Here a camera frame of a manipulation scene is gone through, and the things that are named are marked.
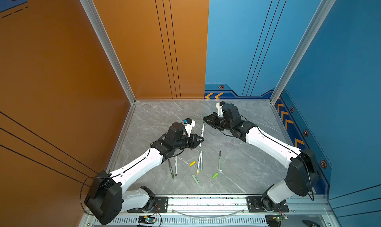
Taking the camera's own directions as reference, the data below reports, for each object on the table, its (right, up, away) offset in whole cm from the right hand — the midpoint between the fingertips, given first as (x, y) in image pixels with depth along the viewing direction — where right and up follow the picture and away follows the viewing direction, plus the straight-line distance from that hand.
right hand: (201, 119), depth 80 cm
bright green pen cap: (+8, -32, +3) cm, 33 cm away
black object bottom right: (+50, -48, -12) cm, 70 cm away
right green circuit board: (+36, -47, -10) cm, 60 cm away
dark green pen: (-17, -29, +5) cm, 35 cm away
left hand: (+1, -10, -3) cm, 11 cm away
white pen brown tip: (-15, -28, +6) cm, 32 cm away
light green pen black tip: (+11, -25, +7) cm, 29 cm away
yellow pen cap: (-5, -27, +7) cm, 28 cm away
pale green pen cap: (-3, -34, +1) cm, 34 cm away
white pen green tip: (0, -7, -2) cm, 8 cm away
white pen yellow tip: (-2, -30, +3) cm, 31 cm away
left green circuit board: (-28, -48, -9) cm, 57 cm away
